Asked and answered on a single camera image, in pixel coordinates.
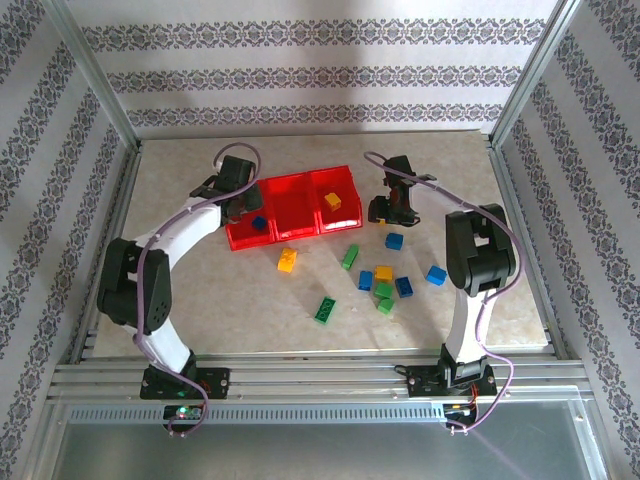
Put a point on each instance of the long narrow green lego brick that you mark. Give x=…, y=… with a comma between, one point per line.
x=350, y=256

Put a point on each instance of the dark blue lego brick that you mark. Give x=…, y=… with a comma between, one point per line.
x=404, y=287

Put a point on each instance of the green square lego brick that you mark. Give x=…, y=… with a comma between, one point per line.
x=383, y=290

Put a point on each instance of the small green lego brick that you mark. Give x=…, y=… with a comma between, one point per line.
x=385, y=305

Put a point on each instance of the wide green lego brick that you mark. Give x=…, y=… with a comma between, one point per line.
x=325, y=310

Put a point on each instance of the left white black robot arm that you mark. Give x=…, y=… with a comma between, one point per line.
x=185, y=230

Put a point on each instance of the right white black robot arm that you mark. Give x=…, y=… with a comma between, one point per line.
x=467, y=320

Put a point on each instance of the right controller board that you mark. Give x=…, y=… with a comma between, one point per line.
x=457, y=409

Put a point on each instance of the left controller board with lights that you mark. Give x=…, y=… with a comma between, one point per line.
x=182, y=413

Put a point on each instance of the grey metal sheet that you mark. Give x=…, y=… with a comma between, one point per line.
x=310, y=455

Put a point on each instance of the aluminium side rail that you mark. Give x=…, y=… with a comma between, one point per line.
x=504, y=175
x=124, y=200

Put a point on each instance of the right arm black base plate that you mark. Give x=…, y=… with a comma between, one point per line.
x=420, y=382

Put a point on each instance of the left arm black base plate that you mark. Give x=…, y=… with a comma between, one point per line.
x=215, y=382

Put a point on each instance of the aluminium frame post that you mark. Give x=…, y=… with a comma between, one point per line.
x=536, y=65
x=92, y=65

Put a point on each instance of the aluminium mounting rail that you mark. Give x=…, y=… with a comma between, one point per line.
x=310, y=380

